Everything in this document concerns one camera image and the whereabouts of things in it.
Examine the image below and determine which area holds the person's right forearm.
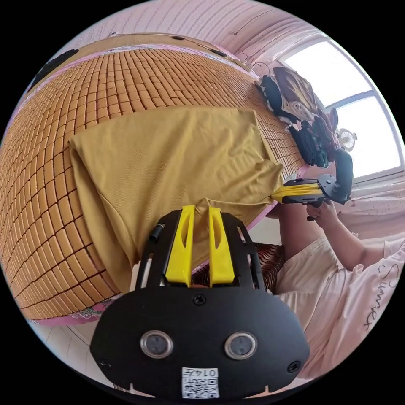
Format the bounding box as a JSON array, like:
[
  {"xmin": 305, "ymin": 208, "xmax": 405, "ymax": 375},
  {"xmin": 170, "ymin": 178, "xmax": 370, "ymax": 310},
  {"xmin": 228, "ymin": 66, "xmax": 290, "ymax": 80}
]
[{"xmin": 278, "ymin": 205, "xmax": 370, "ymax": 271}]

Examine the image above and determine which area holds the small white fan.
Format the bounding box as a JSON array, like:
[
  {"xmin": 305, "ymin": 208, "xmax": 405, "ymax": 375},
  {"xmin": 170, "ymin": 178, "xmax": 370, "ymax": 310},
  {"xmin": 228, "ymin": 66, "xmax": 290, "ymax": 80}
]
[{"xmin": 336, "ymin": 127, "xmax": 359, "ymax": 150}]

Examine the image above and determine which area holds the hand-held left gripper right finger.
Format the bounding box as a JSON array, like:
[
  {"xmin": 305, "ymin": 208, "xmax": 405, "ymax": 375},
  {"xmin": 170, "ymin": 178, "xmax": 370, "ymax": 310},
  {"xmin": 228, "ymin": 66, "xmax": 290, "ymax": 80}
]
[{"xmin": 207, "ymin": 207, "xmax": 236, "ymax": 288}]

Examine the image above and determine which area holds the deep yellow short sleeve shirt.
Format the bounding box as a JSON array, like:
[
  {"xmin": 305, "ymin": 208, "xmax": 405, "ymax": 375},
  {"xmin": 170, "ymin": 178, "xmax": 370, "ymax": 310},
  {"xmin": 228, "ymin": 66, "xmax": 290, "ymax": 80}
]
[{"xmin": 67, "ymin": 107, "xmax": 285, "ymax": 287}]

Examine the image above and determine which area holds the pile of clothes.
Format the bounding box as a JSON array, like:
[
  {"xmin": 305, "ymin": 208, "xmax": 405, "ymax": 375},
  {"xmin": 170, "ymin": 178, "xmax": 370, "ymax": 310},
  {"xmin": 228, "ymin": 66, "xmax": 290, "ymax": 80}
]
[{"xmin": 255, "ymin": 66, "xmax": 345, "ymax": 168}]

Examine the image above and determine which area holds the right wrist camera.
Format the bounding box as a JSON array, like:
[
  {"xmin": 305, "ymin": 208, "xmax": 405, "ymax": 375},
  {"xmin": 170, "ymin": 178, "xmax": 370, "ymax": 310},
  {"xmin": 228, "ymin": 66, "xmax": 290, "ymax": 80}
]
[{"xmin": 334, "ymin": 148, "xmax": 354, "ymax": 202}]

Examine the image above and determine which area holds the person's right hand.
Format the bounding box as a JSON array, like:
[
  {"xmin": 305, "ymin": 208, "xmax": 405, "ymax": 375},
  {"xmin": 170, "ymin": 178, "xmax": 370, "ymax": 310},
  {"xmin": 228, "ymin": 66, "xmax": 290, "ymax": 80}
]
[{"xmin": 311, "ymin": 201, "xmax": 341, "ymax": 229}]

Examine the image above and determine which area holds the bed with woven mat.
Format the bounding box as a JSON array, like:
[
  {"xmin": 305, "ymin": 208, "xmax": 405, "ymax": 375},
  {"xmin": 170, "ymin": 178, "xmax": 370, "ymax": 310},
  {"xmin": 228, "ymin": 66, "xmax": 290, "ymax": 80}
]
[{"xmin": 0, "ymin": 33, "xmax": 314, "ymax": 327}]

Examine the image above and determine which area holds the window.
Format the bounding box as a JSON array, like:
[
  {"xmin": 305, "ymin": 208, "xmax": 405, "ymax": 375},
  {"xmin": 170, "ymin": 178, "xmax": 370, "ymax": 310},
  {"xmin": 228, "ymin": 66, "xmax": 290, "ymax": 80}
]
[{"xmin": 278, "ymin": 38, "xmax": 405, "ymax": 188}]

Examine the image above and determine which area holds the person's body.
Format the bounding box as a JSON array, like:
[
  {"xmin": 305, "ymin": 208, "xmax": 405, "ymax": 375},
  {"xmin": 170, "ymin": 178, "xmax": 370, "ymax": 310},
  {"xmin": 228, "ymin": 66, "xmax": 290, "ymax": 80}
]
[{"xmin": 253, "ymin": 234, "xmax": 405, "ymax": 380}]

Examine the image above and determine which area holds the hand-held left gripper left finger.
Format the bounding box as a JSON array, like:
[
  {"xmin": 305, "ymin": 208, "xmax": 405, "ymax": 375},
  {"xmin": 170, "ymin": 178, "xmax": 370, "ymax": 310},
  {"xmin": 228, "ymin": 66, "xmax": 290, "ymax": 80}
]
[{"xmin": 164, "ymin": 205, "xmax": 196, "ymax": 287}]

